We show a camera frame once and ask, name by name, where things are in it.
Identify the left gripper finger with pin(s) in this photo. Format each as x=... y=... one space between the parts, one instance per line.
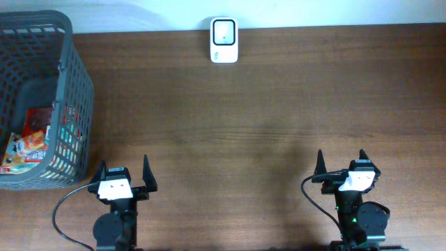
x=100 y=174
x=148 y=176

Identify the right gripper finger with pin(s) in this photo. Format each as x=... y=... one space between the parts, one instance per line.
x=363 y=155
x=320 y=167

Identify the yellow chips bag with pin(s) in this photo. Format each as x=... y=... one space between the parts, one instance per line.
x=23 y=153

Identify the red Hacks candy bag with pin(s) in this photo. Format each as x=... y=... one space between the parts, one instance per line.
x=37 y=119

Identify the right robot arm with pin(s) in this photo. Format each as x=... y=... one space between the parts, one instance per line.
x=361 y=223

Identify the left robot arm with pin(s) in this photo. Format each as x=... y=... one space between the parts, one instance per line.
x=117 y=229

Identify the white barcode scanner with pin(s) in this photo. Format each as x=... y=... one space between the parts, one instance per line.
x=224 y=40

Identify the grey plastic mesh basket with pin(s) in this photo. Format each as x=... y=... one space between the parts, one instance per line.
x=40 y=67

